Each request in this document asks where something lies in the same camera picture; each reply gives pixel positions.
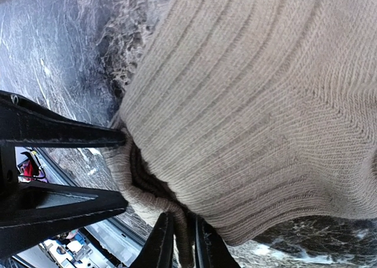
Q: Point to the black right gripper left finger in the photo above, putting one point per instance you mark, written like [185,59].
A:
[159,247]

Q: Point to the tan plain sock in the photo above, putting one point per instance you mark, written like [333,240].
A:
[251,113]

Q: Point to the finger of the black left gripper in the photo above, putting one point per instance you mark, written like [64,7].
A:
[25,123]
[35,211]

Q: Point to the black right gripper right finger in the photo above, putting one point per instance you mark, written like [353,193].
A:
[210,249]

